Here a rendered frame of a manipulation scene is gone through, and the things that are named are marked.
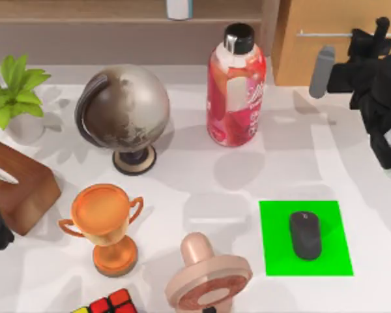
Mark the white tissue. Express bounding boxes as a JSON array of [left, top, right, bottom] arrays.
[[0, 164, 20, 185]]

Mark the colourful puzzle cube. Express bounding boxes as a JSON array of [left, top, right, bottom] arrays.
[[70, 288, 138, 313]]

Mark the black computer mouse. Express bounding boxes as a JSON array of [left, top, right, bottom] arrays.
[[289, 211, 323, 261]]

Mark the pink desk fan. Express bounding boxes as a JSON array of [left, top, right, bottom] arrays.
[[164, 231, 253, 313]]

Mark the green square mat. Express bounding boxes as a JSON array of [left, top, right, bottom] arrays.
[[259, 200, 355, 277]]

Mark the orange trophy cup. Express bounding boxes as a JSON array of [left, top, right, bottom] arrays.
[[57, 184, 145, 278]]

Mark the wooden cupboard door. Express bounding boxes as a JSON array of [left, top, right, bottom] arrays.
[[272, 0, 391, 88]]

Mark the wooden open shelf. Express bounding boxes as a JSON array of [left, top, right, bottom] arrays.
[[0, 0, 276, 67]]

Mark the long metal handle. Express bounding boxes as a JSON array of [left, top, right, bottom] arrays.
[[295, 29, 391, 38]]

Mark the red bottle black cap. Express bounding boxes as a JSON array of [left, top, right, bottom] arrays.
[[206, 23, 268, 148]]

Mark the green potted plant white pot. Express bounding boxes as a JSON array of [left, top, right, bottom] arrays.
[[0, 53, 52, 145]]

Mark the grey brown desk globe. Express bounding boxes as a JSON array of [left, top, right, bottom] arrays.
[[74, 63, 171, 174]]

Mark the white and blue container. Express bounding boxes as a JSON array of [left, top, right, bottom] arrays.
[[166, 0, 195, 22]]

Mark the brown wooden tissue box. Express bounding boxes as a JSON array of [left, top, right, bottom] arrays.
[[0, 135, 63, 237]]

